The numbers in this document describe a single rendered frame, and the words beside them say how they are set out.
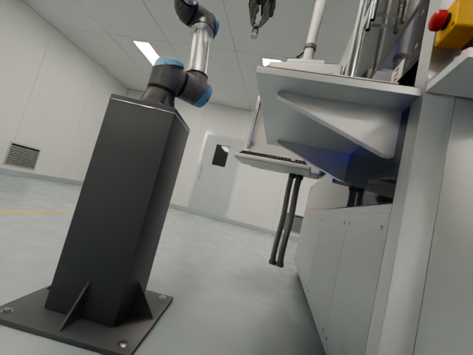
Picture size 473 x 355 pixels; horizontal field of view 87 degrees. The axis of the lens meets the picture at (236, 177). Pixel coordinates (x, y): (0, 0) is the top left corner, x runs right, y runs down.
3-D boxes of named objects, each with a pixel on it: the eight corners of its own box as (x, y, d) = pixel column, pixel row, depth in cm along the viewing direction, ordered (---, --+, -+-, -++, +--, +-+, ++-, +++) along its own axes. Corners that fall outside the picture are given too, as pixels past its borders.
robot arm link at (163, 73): (143, 86, 105) (152, 57, 106) (172, 101, 113) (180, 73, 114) (153, 79, 95) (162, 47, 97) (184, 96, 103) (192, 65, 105)
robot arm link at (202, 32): (170, 101, 110) (185, 12, 128) (198, 114, 119) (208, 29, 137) (184, 88, 102) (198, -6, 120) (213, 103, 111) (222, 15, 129)
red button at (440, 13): (443, 36, 55) (445, 20, 55) (455, 23, 51) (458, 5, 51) (424, 34, 56) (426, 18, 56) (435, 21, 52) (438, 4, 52)
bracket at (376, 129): (388, 158, 69) (397, 115, 70) (393, 156, 66) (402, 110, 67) (267, 135, 75) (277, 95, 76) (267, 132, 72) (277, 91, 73)
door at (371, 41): (347, 114, 154) (364, 28, 160) (376, 72, 109) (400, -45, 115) (345, 113, 155) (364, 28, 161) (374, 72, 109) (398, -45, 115)
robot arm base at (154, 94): (129, 101, 96) (136, 77, 97) (145, 115, 111) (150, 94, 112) (167, 110, 95) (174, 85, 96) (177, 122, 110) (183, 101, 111)
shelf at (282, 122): (360, 162, 126) (360, 158, 126) (458, 101, 57) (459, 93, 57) (267, 144, 135) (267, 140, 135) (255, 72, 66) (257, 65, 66)
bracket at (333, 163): (342, 182, 117) (348, 155, 119) (344, 181, 115) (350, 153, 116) (272, 166, 124) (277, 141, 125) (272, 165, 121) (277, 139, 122)
